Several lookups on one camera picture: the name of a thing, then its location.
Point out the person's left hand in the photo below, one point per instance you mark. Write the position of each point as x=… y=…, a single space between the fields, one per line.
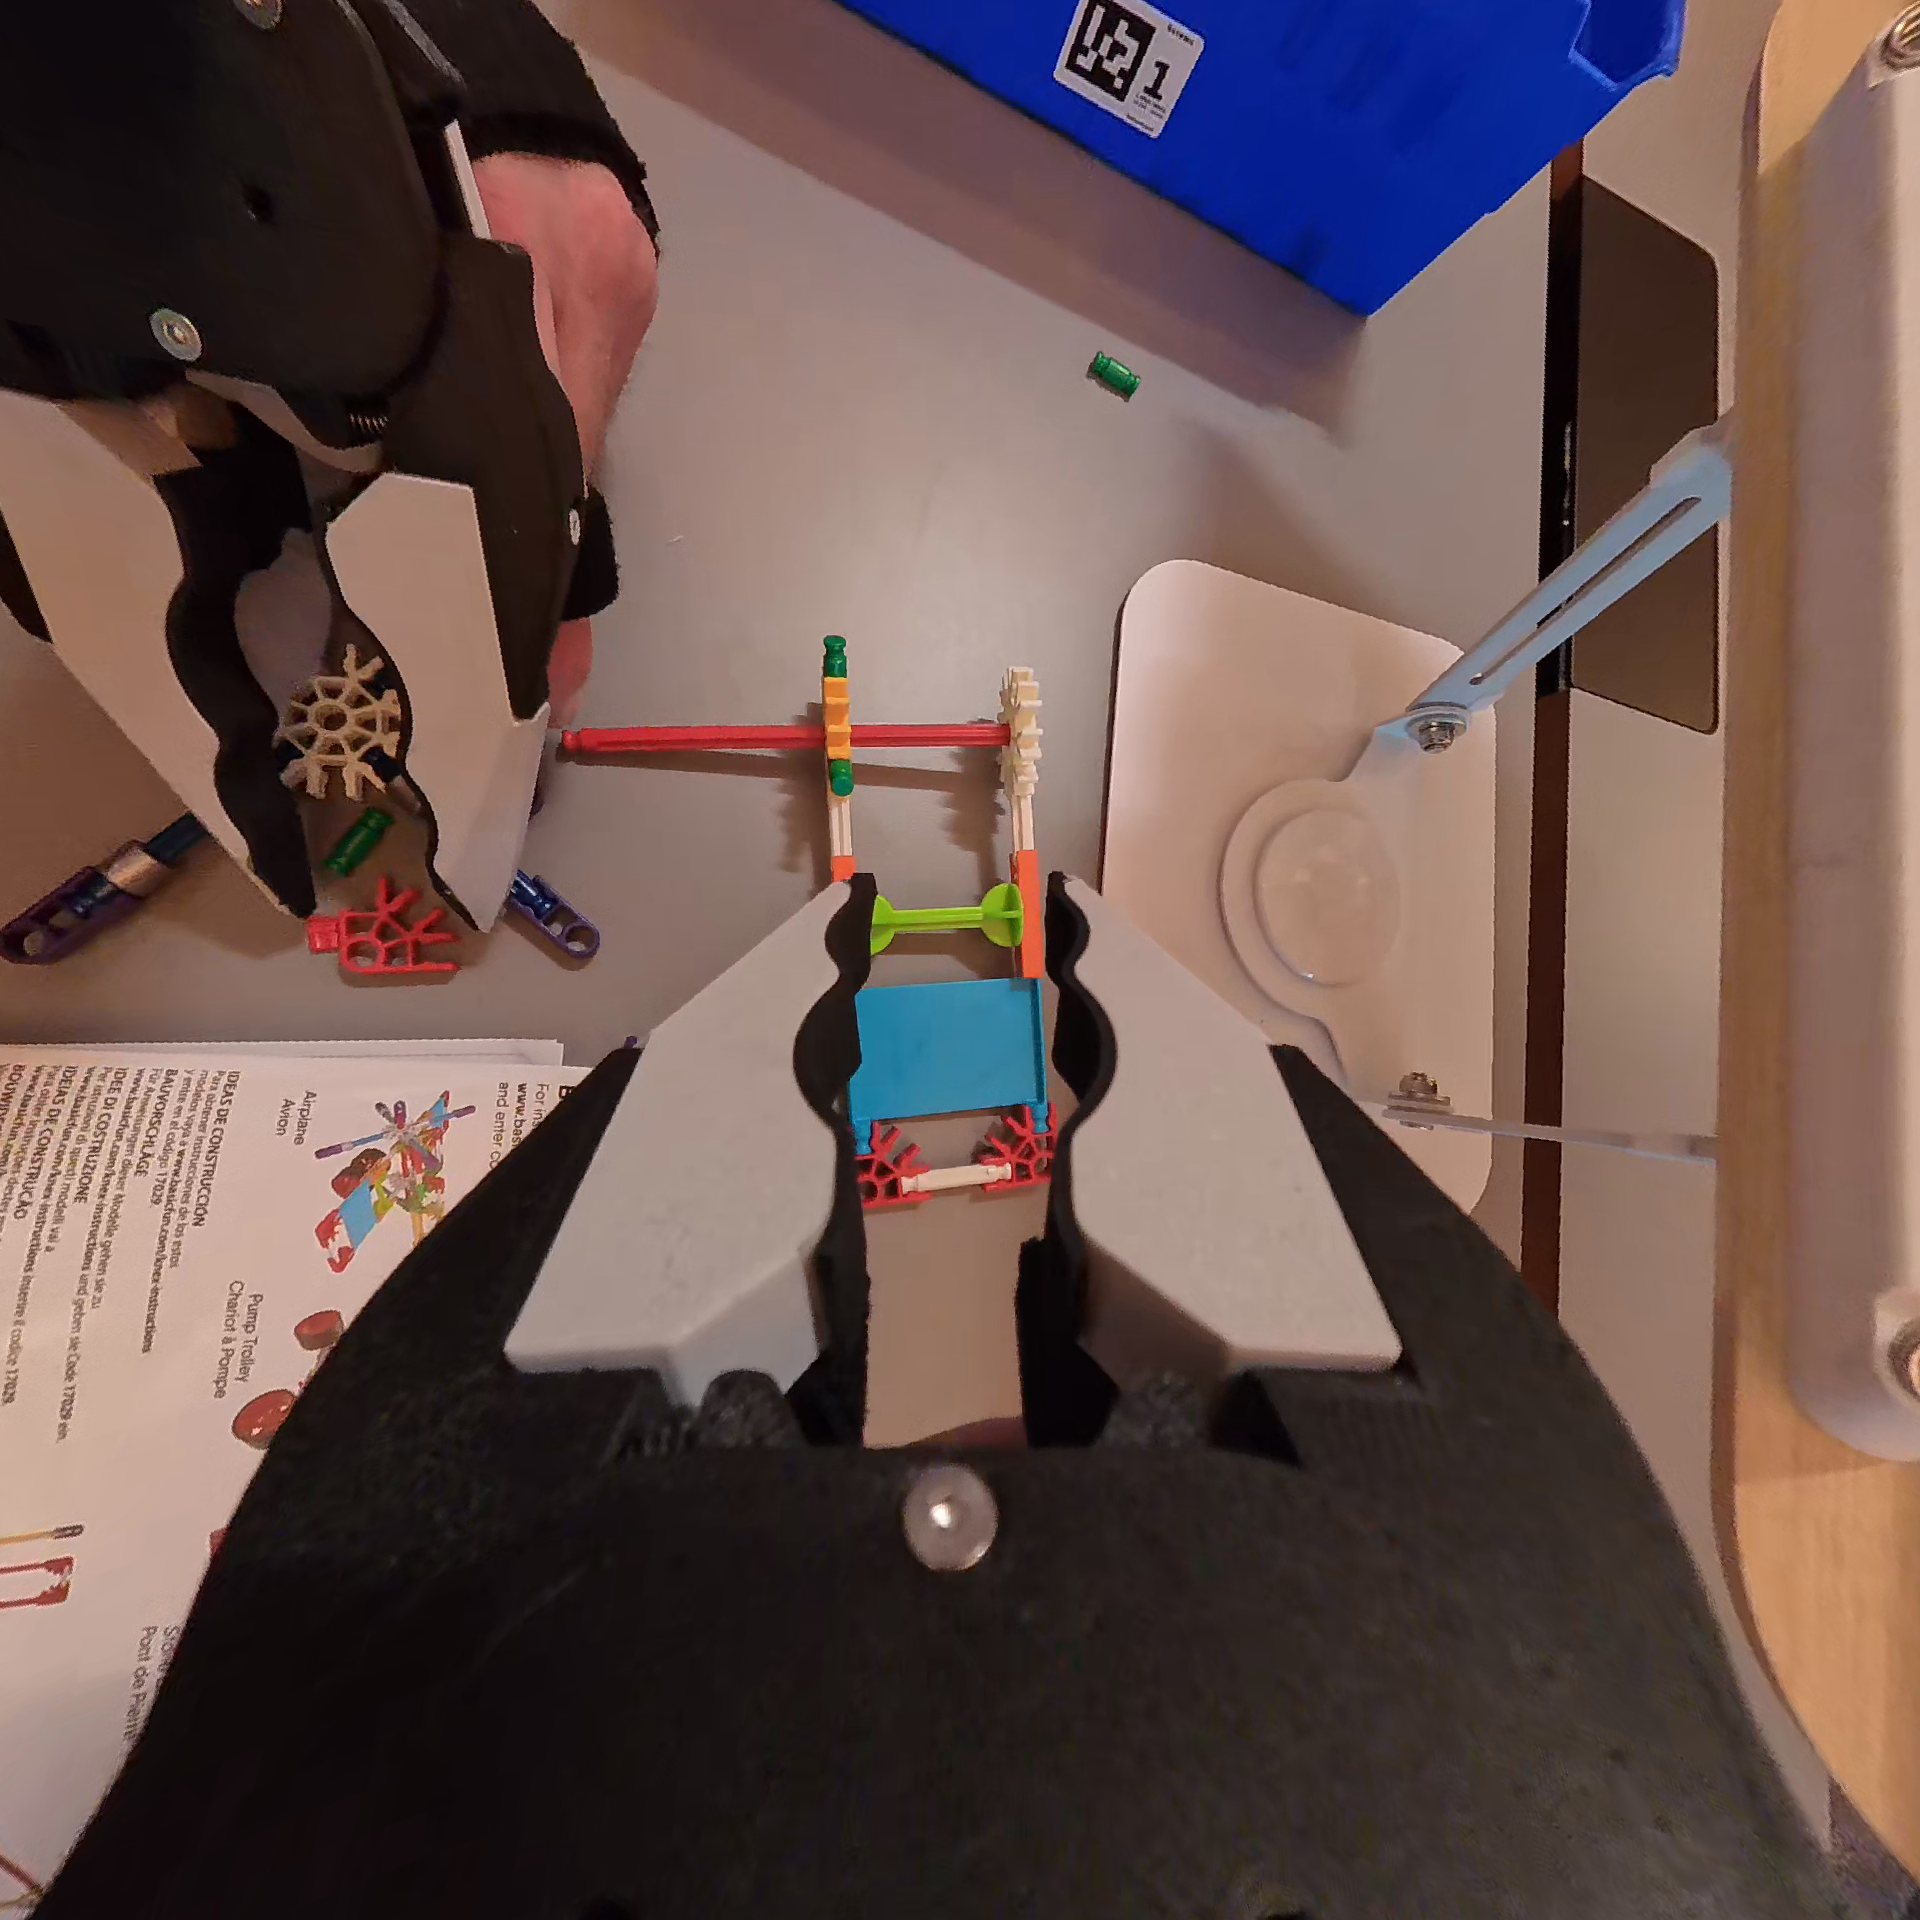
x=586 y=299

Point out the tagged blue plastic bin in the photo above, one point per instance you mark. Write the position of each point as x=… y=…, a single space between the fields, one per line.
x=1348 y=150

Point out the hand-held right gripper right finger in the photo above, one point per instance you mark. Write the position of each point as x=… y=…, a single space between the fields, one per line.
x=1231 y=1200

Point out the colourful toy cart frame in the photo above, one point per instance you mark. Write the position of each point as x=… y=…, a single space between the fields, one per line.
x=944 y=1050

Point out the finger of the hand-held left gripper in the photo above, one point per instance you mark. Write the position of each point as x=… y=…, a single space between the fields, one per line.
x=90 y=569
x=450 y=628

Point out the toy instruction booklet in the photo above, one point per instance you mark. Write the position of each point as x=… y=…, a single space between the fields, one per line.
x=149 y=1276

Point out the stand foot bracket with dome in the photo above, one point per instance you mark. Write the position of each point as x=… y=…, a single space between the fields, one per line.
x=1319 y=884

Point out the red toy fan connector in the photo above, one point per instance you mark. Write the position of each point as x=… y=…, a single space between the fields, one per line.
x=322 y=938

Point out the blue rod cross white hub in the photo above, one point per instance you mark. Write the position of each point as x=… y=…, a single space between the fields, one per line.
x=133 y=866

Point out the white instruction board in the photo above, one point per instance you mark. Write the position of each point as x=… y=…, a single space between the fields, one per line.
x=1868 y=750

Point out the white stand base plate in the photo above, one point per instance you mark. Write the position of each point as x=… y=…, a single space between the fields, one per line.
x=1184 y=721

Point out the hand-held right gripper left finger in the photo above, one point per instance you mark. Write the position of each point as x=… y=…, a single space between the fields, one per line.
x=675 y=1200

